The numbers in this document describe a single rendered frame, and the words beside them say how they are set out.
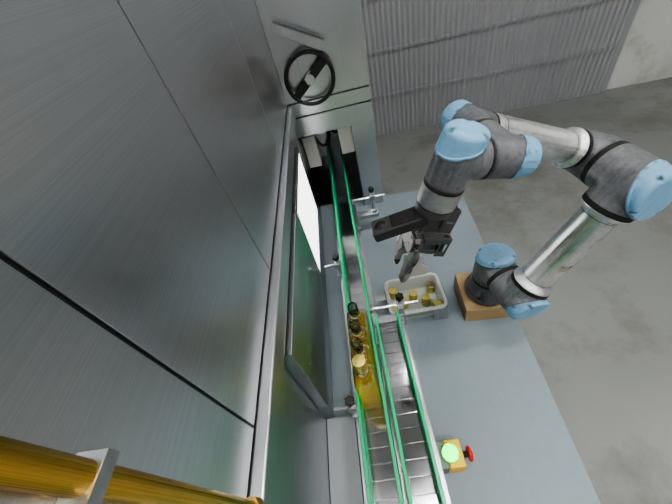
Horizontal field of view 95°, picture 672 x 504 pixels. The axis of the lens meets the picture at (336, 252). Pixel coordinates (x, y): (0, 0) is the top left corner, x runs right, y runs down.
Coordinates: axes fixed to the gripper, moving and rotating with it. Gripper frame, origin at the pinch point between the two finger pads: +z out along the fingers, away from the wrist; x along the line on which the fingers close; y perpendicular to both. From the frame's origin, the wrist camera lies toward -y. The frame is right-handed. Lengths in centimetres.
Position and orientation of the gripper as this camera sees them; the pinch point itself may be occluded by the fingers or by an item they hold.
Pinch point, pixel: (397, 269)
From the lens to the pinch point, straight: 75.7
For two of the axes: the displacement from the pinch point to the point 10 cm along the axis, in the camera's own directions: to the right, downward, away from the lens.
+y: 9.9, 0.2, 1.4
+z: -1.2, 6.8, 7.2
